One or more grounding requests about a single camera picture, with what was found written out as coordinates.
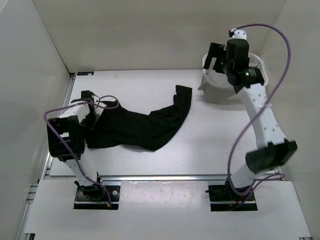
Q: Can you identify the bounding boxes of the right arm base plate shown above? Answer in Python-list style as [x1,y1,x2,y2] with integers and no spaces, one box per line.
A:
[205,185,258,212]

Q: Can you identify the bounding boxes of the grey garment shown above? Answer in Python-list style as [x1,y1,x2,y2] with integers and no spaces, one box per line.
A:
[198,69,240,104]

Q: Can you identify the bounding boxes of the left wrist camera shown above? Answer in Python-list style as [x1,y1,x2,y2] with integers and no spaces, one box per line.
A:
[94,101,107,117]

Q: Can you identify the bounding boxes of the white laundry basket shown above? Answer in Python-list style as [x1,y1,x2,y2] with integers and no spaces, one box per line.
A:
[203,52,269,86]

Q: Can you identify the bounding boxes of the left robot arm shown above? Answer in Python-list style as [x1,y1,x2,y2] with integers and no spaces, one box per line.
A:
[43,90,107,201]

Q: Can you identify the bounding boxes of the black trousers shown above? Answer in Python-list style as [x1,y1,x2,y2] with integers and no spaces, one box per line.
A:
[85,85,193,151]

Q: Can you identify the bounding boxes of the black label sticker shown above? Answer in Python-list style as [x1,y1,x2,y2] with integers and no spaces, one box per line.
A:
[77,71,94,76]

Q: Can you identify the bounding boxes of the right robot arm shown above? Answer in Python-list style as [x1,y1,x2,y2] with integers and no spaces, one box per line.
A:
[199,39,298,200]

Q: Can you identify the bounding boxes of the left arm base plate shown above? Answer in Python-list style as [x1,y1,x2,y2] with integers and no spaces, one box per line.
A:
[73,185,121,210]

